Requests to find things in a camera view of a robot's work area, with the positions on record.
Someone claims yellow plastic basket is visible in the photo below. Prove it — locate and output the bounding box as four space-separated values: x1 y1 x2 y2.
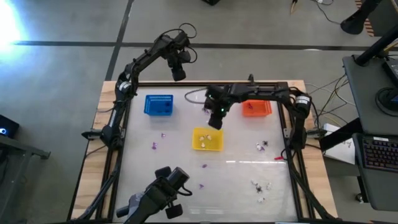
192 126 224 152

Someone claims blue plastic basket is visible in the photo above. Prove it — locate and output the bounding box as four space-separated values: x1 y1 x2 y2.
144 94 174 117

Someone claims orange plastic basket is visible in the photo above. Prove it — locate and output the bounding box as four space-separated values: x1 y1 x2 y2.
242 99 273 118

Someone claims black stand leg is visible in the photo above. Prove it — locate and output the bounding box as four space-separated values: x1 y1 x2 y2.
319 117 361 152

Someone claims white paper box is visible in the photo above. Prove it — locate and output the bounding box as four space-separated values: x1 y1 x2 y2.
323 136 357 166

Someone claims grey desk top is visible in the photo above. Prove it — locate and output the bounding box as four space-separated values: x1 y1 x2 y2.
343 54 398 135

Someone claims black stand foot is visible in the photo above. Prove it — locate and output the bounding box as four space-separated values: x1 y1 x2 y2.
340 0 382 35

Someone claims backlit black keyboard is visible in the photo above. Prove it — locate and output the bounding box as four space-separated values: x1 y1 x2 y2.
362 136 398 172

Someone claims black round monitor base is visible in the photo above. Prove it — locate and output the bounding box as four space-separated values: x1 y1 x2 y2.
375 86 398 118

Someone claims grey metal stand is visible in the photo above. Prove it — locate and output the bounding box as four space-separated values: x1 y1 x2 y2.
0 135 52 223

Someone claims black device with blue light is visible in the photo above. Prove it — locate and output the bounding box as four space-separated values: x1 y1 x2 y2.
0 113 21 139

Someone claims black stand pole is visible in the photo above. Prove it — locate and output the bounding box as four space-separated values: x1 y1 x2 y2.
355 26 398 67

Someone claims red white striped mat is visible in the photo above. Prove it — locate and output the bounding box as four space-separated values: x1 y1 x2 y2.
355 0 376 37

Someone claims grey cart table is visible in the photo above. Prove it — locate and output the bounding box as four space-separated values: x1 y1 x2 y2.
352 133 398 213

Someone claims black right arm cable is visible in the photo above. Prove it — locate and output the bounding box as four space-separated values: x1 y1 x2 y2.
184 86 209 105

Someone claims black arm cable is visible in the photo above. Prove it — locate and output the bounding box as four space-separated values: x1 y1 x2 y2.
184 86 209 105
160 22 198 65

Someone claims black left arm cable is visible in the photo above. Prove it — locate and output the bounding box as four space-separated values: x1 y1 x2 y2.
160 22 198 65

